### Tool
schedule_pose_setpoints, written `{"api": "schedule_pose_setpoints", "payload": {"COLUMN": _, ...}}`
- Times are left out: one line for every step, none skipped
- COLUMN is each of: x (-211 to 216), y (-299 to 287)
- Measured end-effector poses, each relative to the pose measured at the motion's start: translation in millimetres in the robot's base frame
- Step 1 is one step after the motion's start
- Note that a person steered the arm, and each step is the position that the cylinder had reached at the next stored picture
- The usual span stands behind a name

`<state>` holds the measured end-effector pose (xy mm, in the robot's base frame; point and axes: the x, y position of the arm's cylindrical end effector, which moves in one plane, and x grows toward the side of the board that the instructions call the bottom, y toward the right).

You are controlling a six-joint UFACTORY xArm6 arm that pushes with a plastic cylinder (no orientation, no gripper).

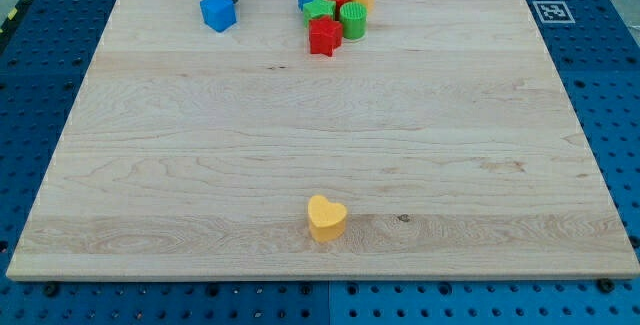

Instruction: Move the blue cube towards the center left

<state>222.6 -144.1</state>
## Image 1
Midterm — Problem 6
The green star block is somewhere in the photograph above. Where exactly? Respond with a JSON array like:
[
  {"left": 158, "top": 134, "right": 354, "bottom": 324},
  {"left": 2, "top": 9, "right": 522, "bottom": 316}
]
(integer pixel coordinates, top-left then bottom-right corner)
[{"left": 302, "top": 0, "right": 336, "bottom": 28}]

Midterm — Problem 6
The red star block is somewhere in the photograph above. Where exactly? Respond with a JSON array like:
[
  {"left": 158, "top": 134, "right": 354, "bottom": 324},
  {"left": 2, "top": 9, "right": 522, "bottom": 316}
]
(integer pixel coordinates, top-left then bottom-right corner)
[{"left": 308, "top": 15, "right": 343, "bottom": 57}]

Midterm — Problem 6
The green cylinder block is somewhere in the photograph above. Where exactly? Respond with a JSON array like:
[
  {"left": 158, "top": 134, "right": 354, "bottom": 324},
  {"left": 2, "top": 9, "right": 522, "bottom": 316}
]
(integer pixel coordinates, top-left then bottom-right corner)
[{"left": 339, "top": 2, "right": 367, "bottom": 40}]

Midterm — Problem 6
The light wooden board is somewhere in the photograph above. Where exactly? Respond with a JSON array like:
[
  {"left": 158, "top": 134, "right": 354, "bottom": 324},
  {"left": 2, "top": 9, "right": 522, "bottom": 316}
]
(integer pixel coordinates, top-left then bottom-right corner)
[{"left": 7, "top": 0, "right": 639, "bottom": 282}]

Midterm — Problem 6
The yellow heart block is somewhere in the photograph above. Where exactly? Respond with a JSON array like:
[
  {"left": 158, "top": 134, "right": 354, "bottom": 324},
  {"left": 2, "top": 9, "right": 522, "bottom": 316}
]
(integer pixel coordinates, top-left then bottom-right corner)
[{"left": 307, "top": 195, "right": 348, "bottom": 242}]

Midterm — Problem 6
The white fiducial marker tag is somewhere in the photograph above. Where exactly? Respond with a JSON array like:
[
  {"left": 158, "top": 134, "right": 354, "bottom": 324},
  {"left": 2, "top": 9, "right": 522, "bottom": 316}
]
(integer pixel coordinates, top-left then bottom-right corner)
[{"left": 533, "top": 0, "right": 575, "bottom": 24}]

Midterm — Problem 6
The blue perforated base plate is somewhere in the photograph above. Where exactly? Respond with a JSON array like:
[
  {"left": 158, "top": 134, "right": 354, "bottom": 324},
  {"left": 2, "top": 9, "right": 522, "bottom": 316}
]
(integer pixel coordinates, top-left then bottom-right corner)
[{"left": 1, "top": 0, "right": 639, "bottom": 324}]

